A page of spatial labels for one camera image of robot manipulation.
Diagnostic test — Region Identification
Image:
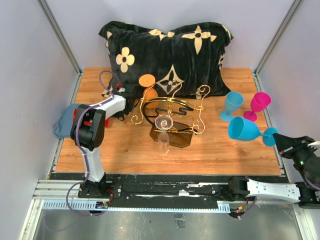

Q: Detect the red plastic wine glass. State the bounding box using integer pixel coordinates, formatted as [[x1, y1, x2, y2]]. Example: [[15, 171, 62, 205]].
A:
[[104, 118, 111, 128]]

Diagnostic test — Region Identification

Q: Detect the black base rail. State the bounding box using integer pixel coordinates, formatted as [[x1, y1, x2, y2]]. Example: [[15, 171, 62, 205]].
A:
[[37, 172, 301, 213]]

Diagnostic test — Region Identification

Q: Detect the black floral pillow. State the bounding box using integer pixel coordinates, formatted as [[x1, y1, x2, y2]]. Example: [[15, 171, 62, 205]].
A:
[[98, 21, 233, 99]]

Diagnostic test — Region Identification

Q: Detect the left aluminium frame post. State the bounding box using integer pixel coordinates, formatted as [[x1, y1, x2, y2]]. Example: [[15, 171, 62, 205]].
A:
[[36, 0, 82, 76]]

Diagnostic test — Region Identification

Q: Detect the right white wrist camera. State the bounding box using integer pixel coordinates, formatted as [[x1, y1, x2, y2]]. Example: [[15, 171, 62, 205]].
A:
[[308, 141, 320, 148]]

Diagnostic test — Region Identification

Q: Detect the right aluminium frame post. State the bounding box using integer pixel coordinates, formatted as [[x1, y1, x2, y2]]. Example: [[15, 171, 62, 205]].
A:
[[253, 0, 305, 76]]

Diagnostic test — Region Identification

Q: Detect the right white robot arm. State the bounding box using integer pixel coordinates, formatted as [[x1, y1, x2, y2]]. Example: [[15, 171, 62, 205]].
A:
[[226, 133, 320, 210]]

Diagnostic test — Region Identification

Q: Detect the clear glass wine glass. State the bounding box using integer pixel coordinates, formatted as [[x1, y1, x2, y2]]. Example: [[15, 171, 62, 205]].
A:
[[154, 114, 174, 155]]

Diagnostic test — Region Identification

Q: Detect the gold wire glass rack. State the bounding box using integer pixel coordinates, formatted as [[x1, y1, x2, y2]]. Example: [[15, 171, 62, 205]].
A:
[[131, 78, 211, 148]]

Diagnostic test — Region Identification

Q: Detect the orange plastic wine glass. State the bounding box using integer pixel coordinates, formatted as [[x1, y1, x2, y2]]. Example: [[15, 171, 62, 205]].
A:
[[138, 74, 159, 109]]

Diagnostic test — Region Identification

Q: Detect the blue wine glass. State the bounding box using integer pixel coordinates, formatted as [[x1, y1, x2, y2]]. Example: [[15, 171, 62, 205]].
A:
[[219, 91, 244, 122], [228, 116, 278, 147]]

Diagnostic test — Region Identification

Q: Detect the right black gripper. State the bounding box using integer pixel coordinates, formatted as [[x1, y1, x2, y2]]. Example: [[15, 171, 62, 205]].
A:
[[273, 132, 319, 188]]

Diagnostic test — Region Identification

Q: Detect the aluminium frame post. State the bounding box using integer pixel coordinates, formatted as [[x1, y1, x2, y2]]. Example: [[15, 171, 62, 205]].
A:
[[36, 0, 82, 76], [253, 0, 305, 76]]

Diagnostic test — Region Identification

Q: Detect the magenta plastic wine glass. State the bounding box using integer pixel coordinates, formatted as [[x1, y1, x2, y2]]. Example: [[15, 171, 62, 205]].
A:
[[243, 92, 272, 122]]

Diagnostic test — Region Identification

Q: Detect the blue cloth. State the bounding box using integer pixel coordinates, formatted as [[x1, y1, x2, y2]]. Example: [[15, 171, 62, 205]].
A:
[[53, 103, 80, 139]]

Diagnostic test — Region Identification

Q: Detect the blue wine glass front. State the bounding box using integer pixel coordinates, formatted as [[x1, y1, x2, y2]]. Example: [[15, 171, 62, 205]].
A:
[[228, 116, 278, 147]]

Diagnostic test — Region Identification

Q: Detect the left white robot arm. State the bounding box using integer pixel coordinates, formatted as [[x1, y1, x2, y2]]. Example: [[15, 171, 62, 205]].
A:
[[70, 84, 138, 198]]

